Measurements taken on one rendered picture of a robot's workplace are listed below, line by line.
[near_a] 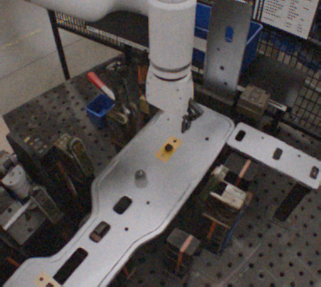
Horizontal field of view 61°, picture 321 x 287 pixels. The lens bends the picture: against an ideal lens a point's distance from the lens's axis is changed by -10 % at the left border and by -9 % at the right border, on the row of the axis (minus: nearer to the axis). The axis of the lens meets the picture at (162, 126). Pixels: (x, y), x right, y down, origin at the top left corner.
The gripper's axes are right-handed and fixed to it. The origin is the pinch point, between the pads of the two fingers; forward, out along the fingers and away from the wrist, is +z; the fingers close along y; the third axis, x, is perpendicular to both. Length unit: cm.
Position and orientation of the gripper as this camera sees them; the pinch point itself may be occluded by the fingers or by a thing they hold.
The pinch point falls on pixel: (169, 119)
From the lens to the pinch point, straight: 73.0
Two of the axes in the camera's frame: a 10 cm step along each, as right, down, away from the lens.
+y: 8.3, 4.3, -3.7
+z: 0.0, 6.5, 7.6
